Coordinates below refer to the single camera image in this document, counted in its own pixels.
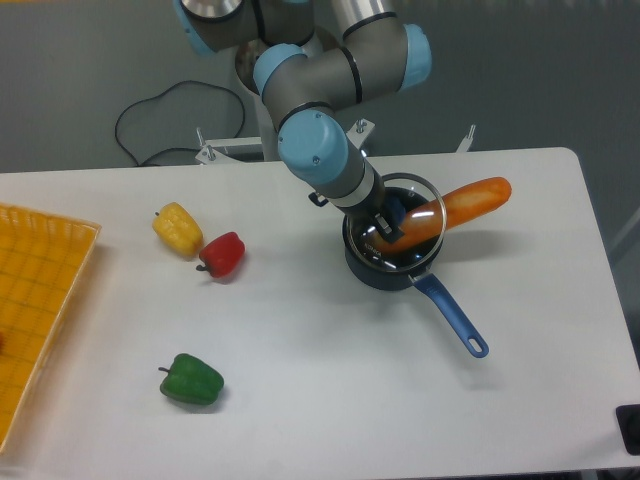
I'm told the glass pot lid blue knob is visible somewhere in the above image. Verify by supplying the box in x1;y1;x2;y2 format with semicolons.
343;173;446;276

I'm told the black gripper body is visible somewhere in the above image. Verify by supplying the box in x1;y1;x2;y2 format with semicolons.
308;177;385;218

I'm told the white bracket with bolt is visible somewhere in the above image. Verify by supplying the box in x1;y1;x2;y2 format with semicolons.
455;124;476;153

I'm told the black object at table corner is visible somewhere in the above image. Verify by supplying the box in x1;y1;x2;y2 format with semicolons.
615;404;640;456

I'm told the yellow toy bell pepper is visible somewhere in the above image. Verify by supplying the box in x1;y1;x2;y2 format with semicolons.
152;202;204;258

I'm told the green toy bell pepper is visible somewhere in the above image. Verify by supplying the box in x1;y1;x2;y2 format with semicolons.
158;353;225;406

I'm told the dark blue saucepan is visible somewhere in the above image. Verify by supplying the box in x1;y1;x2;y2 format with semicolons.
342;185;490;359

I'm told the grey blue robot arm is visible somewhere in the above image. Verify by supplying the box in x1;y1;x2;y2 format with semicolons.
174;1;432;243

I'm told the yellow woven basket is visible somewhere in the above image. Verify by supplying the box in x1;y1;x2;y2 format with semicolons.
1;203;101;451

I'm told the red toy bell pepper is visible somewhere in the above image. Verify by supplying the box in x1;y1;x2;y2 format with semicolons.
196;232;246;278

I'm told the toy baguette bread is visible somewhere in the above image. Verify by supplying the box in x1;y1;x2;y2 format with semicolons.
365;177;512;254

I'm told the black cable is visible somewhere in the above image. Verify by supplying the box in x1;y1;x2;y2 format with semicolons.
114;80;247;168

